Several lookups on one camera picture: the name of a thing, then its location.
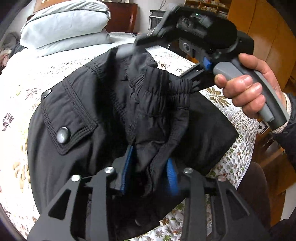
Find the pile of clothes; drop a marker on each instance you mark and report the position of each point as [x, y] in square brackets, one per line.
[11, 45]

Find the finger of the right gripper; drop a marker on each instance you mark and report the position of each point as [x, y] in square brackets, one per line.
[196, 78]

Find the black mesh office chair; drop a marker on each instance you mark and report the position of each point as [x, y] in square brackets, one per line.
[155, 17]

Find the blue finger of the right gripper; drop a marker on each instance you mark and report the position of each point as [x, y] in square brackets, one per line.
[162, 34]

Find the person's right forearm sleeve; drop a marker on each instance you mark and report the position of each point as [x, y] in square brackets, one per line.
[285, 135]

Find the dark wooden headboard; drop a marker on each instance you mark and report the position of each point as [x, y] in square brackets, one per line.
[123, 17]

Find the folded grey-blue duvet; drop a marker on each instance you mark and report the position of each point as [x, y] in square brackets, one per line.
[63, 21]

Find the wooden window behind bed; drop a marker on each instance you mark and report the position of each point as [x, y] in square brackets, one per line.
[42, 4]

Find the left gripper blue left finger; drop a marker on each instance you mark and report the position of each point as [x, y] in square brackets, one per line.
[126, 168]

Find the black pants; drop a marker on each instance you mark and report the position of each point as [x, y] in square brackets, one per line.
[86, 122]

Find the person's right hand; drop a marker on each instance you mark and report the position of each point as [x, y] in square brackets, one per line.
[242, 90]

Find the wooden wall shelf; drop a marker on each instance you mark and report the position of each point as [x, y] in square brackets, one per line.
[220, 8]

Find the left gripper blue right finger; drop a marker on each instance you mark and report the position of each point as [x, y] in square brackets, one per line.
[172, 177]

